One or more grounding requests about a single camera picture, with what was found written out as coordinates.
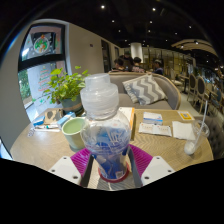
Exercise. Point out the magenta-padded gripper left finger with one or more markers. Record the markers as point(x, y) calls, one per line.
point(66, 168)

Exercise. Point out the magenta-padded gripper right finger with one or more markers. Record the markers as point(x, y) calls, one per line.
point(156, 168)

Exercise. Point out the clear blue-label drink bottle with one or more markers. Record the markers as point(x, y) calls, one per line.
point(106, 133)

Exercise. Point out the light green mug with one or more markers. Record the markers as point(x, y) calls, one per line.
point(71, 133)

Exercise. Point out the white printed leaflet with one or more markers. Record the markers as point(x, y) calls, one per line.
point(155, 129)

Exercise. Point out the white tube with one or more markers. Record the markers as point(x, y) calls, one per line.
point(46, 127)

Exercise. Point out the white napkin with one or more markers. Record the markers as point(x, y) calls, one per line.
point(182, 130)

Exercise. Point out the clear plastic cup with straw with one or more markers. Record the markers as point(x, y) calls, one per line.
point(195, 140)

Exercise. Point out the light blue white carton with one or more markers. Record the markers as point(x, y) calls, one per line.
point(65, 119)

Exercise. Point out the pill blister pack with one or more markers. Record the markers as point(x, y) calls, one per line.
point(31, 133)

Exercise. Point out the white blue card packet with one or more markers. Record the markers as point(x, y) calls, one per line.
point(152, 118)

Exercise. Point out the small blue box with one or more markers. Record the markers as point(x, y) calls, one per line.
point(38, 120)

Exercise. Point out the yellow card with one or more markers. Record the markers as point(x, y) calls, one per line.
point(185, 115)

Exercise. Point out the grey tufted armchair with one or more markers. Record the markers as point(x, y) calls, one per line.
point(216, 136)

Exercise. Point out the grey curved sofa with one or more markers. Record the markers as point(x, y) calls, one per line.
point(173, 96)

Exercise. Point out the grey white chevron pillow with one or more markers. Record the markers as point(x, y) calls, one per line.
point(145, 89)

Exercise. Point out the green potted plant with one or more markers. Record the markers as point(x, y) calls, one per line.
point(65, 86)

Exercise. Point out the person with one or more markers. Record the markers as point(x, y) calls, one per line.
point(137, 65)
point(127, 57)
point(118, 64)
point(158, 67)

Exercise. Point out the white round pillar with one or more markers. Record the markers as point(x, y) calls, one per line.
point(136, 51)

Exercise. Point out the round food window poster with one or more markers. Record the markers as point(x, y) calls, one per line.
point(41, 45)

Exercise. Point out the group of ceiling spotlights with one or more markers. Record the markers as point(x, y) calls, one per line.
point(102, 6)

